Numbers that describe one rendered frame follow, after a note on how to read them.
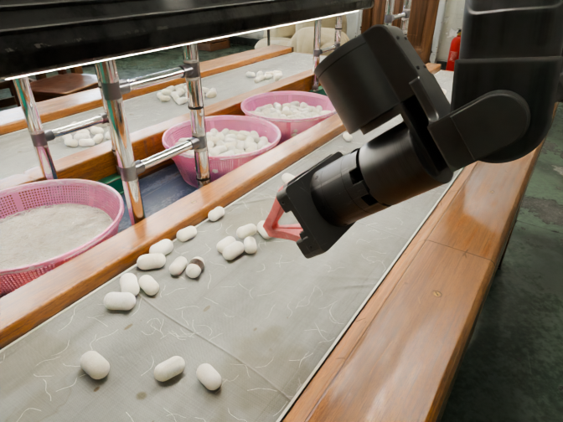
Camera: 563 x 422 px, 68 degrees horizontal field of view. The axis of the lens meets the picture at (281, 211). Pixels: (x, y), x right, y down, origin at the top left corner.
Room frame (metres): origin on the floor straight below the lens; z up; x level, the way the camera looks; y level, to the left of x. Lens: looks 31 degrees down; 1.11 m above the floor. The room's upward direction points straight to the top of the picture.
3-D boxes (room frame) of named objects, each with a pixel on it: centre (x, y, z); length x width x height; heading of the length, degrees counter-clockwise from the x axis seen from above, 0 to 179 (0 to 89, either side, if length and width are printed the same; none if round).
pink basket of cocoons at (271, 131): (0.91, 0.13, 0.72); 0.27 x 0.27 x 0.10
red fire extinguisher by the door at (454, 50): (4.88, -1.92, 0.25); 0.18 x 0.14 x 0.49; 144
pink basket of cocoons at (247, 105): (1.14, -0.02, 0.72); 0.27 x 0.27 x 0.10
